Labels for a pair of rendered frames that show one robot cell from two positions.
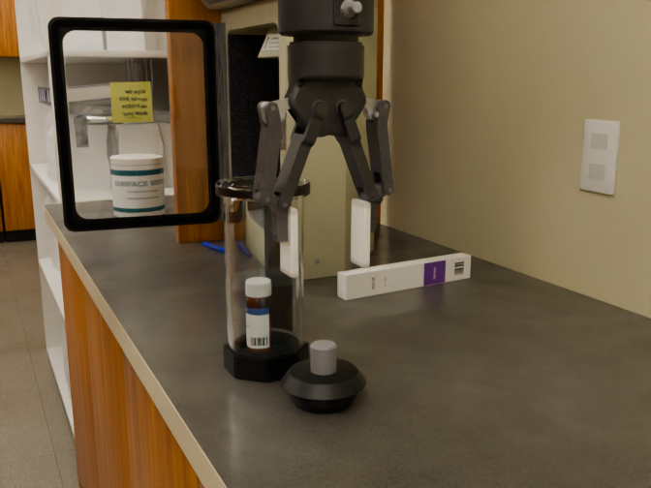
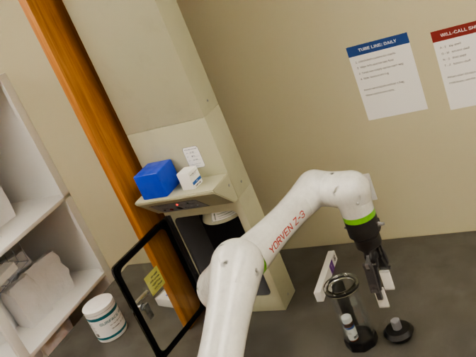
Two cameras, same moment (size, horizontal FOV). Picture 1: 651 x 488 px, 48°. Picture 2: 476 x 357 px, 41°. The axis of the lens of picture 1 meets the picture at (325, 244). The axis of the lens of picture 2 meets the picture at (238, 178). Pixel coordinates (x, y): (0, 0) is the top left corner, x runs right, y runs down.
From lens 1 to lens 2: 1.50 m
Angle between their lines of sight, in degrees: 31
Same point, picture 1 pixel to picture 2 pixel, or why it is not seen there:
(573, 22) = (328, 142)
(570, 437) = (467, 296)
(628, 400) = (460, 273)
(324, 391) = (409, 333)
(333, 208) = (282, 268)
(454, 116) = (269, 190)
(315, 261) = (287, 294)
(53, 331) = not seen: outside the picture
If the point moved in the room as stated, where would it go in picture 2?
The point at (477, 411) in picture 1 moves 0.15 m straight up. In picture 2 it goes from (438, 307) to (426, 268)
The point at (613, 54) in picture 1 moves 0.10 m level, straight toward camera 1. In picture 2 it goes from (354, 150) to (367, 156)
